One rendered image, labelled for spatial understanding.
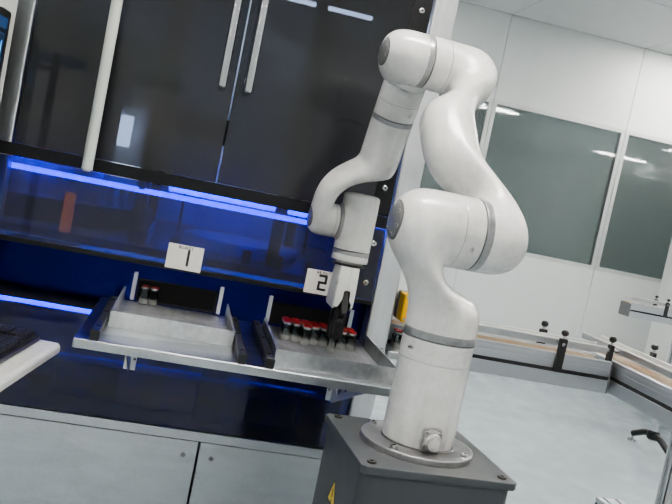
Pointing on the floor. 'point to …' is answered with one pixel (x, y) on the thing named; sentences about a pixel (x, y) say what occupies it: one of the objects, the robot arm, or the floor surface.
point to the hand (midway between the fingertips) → (335, 329)
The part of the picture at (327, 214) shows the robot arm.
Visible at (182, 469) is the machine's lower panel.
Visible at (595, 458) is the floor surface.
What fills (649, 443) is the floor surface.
